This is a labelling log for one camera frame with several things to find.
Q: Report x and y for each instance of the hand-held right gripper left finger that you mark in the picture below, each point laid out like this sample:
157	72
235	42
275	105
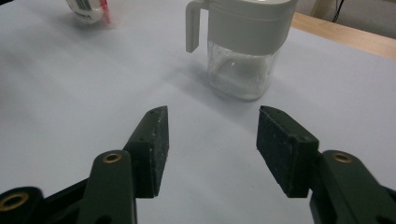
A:
152	149

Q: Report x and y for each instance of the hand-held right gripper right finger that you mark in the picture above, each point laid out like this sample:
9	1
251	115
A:
283	152

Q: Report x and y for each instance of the glass jar with grey lid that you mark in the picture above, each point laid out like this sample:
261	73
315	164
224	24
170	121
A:
249	31

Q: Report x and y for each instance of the white and red packet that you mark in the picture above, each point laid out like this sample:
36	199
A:
87	11

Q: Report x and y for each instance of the white paper sheet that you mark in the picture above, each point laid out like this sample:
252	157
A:
62	93

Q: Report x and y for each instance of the wooden table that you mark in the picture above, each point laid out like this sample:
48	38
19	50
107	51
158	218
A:
342	34

